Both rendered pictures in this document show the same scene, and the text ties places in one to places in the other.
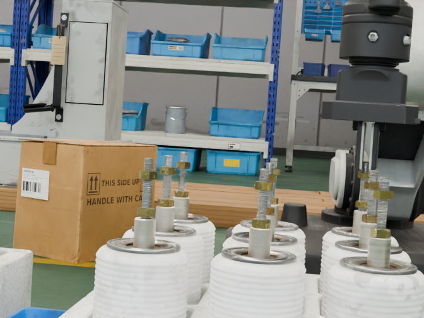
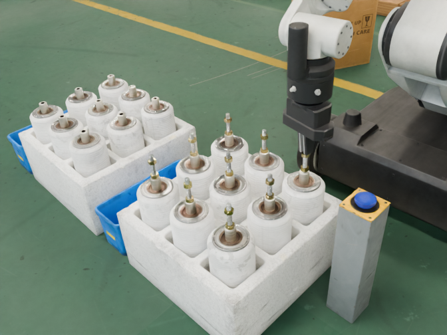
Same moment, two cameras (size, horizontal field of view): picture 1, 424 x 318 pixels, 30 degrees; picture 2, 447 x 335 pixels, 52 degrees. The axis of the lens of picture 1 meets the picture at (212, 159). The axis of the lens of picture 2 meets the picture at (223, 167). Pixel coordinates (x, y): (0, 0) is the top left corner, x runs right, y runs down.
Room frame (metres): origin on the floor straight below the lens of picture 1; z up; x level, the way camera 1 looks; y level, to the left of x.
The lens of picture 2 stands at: (0.29, -0.59, 0.90)
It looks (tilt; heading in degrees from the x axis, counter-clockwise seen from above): 37 degrees down; 41
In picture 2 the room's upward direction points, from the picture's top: 4 degrees counter-clockwise
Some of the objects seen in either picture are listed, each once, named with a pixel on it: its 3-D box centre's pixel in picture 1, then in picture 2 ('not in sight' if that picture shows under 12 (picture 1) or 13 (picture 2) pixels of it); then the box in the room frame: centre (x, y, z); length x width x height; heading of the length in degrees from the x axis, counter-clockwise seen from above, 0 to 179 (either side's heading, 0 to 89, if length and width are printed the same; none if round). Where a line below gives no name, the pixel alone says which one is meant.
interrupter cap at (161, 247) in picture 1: (143, 247); (156, 187); (0.80, 0.06, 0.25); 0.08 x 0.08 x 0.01
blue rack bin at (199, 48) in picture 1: (181, 45); not in sight; (5.81, 0.27, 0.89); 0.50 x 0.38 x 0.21; 173
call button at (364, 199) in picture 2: not in sight; (364, 201); (0.95, -0.36, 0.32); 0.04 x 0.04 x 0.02
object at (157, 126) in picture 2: not in sight; (160, 133); (1.07, 0.33, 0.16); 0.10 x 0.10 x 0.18
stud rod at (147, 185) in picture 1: (146, 194); (153, 169); (0.80, 0.06, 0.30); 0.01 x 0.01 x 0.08
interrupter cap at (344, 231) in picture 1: (360, 233); (303, 181); (1.01, -0.20, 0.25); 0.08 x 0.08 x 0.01
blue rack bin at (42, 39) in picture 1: (65, 39); not in sight; (5.89, 1.14, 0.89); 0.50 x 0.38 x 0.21; 175
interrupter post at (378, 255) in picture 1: (378, 253); (230, 232); (0.78, -0.17, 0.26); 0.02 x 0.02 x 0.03
